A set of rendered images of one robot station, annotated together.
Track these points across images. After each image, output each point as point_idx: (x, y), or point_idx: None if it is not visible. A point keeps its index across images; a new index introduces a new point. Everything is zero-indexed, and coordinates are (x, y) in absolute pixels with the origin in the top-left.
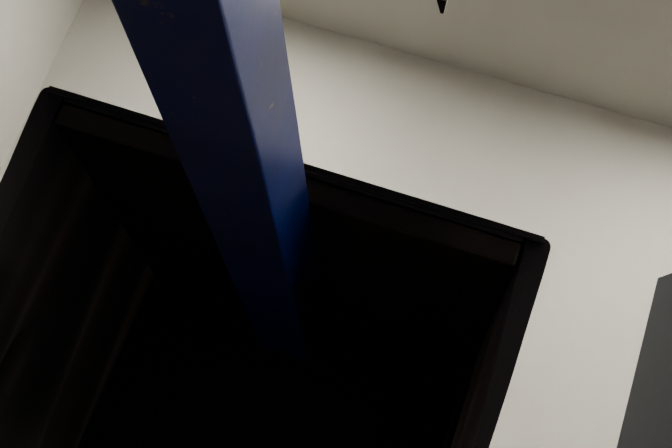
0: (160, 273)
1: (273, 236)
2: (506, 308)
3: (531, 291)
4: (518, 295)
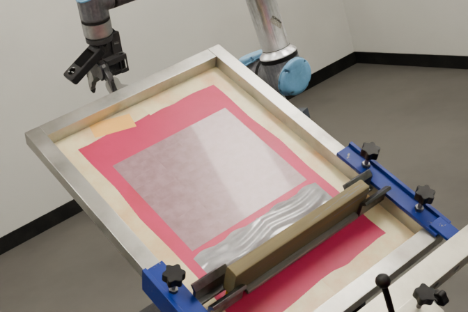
0: None
1: None
2: (356, 309)
3: (363, 303)
4: (362, 307)
